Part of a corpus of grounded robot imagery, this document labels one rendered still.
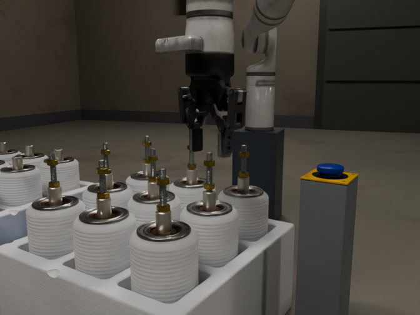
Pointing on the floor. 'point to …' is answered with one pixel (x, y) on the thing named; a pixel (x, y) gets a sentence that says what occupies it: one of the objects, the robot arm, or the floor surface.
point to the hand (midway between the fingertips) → (209, 145)
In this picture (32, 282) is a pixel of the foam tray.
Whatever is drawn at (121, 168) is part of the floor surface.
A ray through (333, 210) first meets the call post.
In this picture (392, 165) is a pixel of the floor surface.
